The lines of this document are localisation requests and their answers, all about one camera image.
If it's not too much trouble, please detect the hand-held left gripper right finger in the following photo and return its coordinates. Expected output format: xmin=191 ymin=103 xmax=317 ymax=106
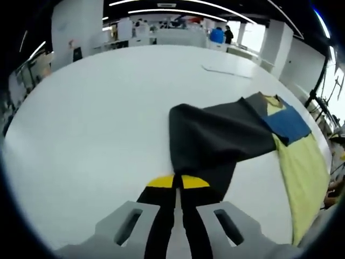
xmin=179 ymin=174 xmax=303 ymax=259

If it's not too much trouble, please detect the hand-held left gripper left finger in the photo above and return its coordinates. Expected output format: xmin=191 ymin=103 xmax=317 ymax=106
xmin=55 ymin=174 xmax=179 ymax=259

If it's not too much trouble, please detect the yellow black blue garment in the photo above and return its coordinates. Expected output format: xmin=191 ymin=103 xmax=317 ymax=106
xmin=168 ymin=91 xmax=331 ymax=247

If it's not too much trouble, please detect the white template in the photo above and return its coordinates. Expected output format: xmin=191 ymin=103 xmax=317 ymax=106
xmin=201 ymin=64 xmax=253 ymax=80

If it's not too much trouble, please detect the black tripod stand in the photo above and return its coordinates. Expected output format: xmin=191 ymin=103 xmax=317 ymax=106
xmin=303 ymin=53 xmax=332 ymax=109

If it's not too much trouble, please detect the white long counter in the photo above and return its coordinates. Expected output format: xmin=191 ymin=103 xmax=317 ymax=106
xmin=226 ymin=44 xmax=276 ymax=69

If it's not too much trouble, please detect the white square pillar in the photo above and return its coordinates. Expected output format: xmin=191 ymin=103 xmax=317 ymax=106
xmin=259 ymin=18 xmax=295 ymax=74
xmin=52 ymin=0 xmax=105 ymax=63

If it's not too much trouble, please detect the blue barrel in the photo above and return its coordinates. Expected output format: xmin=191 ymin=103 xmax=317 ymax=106
xmin=210 ymin=26 xmax=226 ymax=44

